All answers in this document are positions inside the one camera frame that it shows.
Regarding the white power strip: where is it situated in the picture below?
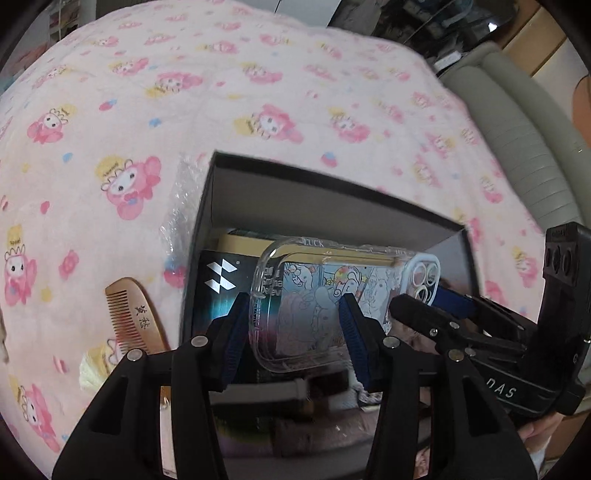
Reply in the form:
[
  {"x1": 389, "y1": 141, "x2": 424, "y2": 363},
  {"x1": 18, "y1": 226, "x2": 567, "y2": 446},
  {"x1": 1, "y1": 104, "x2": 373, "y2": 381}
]
[{"x1": 433, "y1": 50, "x2": 463, "y2": 73}]

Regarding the clear plastic wrapper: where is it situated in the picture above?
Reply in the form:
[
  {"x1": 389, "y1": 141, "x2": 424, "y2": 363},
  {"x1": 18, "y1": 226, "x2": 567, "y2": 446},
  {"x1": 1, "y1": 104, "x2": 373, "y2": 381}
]
[{"x1": 160, "y1": 153, "x2": 211, "y2": 274}]

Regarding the brown wooden comb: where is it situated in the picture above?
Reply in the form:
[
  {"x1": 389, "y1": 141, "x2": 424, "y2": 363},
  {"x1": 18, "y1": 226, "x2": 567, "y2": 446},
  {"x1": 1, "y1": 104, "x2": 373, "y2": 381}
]
[{"x1": 104, "y1": 277, "x2": 169, "y2": 355}]

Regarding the clear cartoon phone case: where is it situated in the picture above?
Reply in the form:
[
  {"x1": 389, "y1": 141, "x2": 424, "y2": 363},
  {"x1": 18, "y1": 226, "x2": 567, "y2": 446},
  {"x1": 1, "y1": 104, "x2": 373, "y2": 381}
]
[{"x1": 249, "y1": 237, "x2": 442, "y2": 374}]

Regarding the person's hand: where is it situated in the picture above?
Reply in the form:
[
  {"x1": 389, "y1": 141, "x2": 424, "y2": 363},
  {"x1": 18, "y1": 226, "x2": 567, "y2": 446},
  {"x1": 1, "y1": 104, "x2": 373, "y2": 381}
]
[{"x1": 518, "y1": 412, "x2": 564, "y2": 455}]

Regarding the white band smart watch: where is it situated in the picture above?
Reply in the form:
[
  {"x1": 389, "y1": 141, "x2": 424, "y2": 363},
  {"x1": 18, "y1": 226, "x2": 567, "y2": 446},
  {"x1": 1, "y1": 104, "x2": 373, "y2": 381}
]
[{"x1": 209, "y1": 370, "x2": 349, "y2": 405}]

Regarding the pink cartoon print blanket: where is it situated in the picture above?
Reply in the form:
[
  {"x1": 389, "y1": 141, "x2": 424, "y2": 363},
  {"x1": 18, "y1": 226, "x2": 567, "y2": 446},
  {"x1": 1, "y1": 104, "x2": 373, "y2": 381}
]
[{"x1": 1, "y1": 1, "x2": 544, "y2": 474}]

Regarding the cartoon face floor rug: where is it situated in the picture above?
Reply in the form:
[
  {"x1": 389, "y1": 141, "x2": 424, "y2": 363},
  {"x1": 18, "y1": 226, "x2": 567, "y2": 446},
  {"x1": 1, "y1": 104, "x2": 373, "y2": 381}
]
[{"x1": 572, "y1": 75, "x2": 590, "y2": 128}]

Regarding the black cardboard shoe box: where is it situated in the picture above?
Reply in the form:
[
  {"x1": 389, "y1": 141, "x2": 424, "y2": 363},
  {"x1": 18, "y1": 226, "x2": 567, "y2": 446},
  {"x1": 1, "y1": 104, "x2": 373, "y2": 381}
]
[{"x1": 170, "y1": 152, "x2": 479, "y2": 479}]

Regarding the black screen protector package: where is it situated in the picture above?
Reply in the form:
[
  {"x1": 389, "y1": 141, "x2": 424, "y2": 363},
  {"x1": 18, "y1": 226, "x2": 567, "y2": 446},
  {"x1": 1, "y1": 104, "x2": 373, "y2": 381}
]
[{"x1": 191, "y1": 250, "x2": 259, "y2": 334}]

